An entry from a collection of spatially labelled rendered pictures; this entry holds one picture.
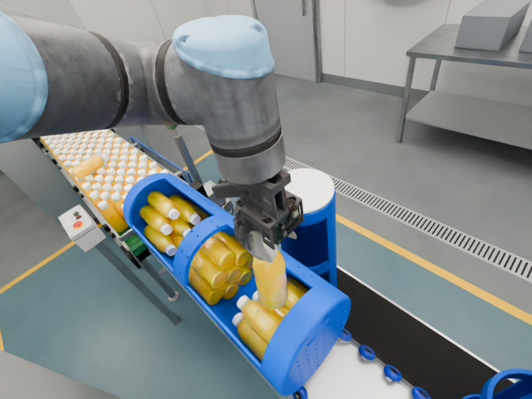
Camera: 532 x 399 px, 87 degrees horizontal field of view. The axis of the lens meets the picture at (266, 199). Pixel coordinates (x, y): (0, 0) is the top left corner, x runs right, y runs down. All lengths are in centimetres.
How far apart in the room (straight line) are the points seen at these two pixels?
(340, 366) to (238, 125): 80
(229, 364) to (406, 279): 127
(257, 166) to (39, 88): 20
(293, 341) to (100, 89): 57
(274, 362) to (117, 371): 172
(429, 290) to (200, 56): 206
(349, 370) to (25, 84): 92
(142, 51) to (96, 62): 7
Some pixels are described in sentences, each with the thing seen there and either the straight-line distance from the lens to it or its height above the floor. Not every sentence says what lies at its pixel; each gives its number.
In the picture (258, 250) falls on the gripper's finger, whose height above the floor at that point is 147.
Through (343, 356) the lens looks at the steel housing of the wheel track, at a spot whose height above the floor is 93.
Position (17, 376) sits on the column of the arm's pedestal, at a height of 91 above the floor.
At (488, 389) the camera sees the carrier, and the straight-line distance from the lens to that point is 137.
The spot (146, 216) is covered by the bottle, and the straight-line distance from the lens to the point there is 122.
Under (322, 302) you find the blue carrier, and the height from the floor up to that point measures 123.
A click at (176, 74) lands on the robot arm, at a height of 177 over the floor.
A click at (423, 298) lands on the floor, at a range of 215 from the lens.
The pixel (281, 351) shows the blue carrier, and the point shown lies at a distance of 69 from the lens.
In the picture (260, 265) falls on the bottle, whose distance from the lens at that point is 55.
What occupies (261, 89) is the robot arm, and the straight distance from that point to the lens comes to 30.
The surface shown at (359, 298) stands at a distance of 191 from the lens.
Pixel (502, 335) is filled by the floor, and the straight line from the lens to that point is 219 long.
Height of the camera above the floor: 186
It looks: 44 degrees down
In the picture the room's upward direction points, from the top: 15 degrees counter-clockwise
